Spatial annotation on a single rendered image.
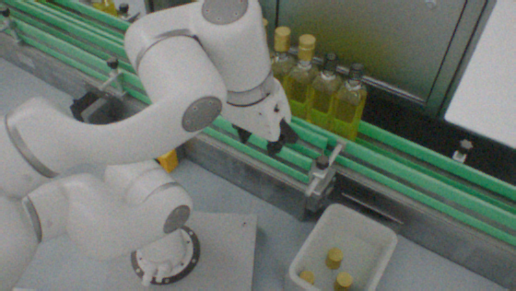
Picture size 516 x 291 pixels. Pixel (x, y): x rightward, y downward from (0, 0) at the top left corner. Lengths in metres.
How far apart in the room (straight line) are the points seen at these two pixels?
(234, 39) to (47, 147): 0.22
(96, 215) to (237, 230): 0.44
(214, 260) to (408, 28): 0.65
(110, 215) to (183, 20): 0.32
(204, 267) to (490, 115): 0.70
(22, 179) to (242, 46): 0.26
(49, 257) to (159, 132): 0.78
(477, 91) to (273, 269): 0.59
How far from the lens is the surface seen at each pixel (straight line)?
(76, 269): 1.13
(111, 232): 0.67
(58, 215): 0.70
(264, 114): 0.57
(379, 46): 1.03
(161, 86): 0.43
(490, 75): 0.99
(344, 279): 0.99
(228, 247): 1.01
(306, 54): 0.94
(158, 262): 0.96
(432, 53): 1.00
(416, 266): 1.12
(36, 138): 0.48
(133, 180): 0.75
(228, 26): 0.46
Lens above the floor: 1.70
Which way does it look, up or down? 49 degrees down
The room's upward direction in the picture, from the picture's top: straight up
